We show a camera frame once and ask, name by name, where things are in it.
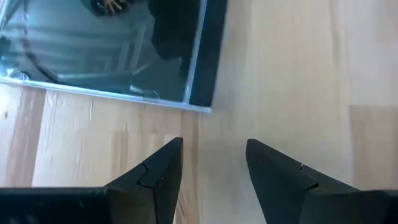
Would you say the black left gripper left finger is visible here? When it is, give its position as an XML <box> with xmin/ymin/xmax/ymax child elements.
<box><xmin>104</xmin><ymin>137</ymin><xmax>184</xmax><ymax>224</ymax></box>

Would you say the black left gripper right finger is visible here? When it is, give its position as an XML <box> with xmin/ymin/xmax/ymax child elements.
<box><xmin>245</xmin><ymin>138</ymin><xmax>371</xmax><ymax>224</ymax></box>

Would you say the clear black jewel case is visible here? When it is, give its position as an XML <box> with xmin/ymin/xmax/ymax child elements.
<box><xmin>0</xmin><ymin>0</ymin><xmax>229</xmax><ymax>114</ymax></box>

